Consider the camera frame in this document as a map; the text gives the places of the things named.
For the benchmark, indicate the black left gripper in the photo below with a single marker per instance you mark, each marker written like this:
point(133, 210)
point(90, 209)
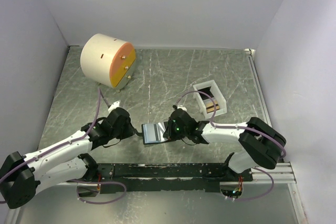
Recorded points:
point(130, 129)

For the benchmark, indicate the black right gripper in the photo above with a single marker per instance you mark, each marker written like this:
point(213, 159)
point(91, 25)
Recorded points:
point(169, 133)

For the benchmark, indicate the black card holder wallet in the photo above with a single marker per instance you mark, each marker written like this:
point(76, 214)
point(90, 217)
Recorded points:
point(153, 133)

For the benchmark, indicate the gold credit card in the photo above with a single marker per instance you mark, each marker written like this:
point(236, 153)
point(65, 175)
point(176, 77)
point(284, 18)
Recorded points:
point(211, 105)

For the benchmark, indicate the white card tray box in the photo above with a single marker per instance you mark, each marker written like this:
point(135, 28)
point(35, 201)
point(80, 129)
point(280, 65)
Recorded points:
point(209, 90)

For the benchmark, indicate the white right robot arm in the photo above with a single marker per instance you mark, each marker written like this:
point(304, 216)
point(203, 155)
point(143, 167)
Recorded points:
point(262, 145)

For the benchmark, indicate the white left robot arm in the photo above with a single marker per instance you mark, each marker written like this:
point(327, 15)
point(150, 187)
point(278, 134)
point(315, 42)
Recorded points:
point(24, 176)

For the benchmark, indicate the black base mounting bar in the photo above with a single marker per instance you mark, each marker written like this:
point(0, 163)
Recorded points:
point(168, 177)

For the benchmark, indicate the round cream mini drawer cabinet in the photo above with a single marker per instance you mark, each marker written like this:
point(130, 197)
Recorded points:
point(108, 61)

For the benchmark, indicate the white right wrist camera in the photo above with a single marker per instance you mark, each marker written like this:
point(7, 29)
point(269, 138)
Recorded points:
point(180, 107)

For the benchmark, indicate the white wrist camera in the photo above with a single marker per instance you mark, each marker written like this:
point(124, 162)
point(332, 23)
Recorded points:
point(180, 107)
point(113, 106)

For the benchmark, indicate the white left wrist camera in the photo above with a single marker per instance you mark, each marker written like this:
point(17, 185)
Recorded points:
point(113, 106)

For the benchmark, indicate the white corner bracket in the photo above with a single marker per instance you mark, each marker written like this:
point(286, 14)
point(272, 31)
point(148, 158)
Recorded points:
point(249, 51)

